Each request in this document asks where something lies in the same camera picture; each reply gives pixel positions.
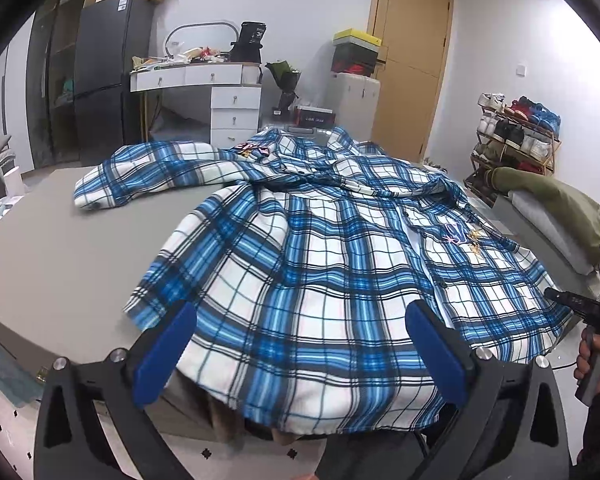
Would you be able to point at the silver suitcase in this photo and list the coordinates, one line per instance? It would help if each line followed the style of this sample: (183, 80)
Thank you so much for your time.
(300, 131)

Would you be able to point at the dark open wardrobe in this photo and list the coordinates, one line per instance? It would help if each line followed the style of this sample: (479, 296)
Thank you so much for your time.
(55, 85)

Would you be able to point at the yellow box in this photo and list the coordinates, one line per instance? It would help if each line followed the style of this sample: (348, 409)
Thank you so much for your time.
(355, 39)

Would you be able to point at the shoe rack with shoes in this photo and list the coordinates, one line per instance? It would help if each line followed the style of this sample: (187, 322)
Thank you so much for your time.
(520, 135)

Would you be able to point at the olive green pillow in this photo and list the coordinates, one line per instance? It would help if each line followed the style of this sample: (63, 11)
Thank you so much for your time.
(565, 205)

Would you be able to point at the black shoe box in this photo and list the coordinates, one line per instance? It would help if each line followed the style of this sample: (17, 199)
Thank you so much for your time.
(314, 117)

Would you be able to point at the clutter on dressing table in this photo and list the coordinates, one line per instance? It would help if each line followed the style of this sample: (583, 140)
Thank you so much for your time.
(180, 57)

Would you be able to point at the white dressing table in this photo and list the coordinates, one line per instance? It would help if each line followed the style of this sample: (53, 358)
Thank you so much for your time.
(230, 105)

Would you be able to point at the blue white plaid shirt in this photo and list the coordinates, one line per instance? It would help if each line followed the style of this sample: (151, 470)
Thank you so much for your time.
(305, 285)

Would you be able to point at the white mattress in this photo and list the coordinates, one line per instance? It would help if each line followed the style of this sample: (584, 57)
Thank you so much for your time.
(540, 225)

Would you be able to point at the dark grey refrigerator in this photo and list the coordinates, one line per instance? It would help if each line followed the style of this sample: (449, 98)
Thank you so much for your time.
(110, 70)

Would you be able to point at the wooden door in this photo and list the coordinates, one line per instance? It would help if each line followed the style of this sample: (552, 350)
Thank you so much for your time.
(410, 60)

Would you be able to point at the red and black box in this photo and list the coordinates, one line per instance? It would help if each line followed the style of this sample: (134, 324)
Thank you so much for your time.
(352, 67)

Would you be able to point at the white cabinet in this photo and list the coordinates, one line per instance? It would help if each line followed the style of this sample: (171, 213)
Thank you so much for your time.
(355, 105)

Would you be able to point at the wrapped flower bouquet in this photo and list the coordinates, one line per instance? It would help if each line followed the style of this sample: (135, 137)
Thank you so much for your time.
(285, 77)

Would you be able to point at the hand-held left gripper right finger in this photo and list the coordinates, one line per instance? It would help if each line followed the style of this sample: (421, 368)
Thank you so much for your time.
(437, 355)

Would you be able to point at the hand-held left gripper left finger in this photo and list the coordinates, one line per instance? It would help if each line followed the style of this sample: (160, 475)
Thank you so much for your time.
(165, 350)

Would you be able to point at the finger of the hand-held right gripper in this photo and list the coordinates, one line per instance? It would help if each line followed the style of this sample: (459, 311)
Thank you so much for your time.
(567, 301)

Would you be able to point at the arched mirror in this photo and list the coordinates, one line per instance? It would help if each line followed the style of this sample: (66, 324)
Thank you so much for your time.
(200, 25)

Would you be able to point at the white bin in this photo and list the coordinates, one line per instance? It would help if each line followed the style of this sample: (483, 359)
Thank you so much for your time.
(16, 182)

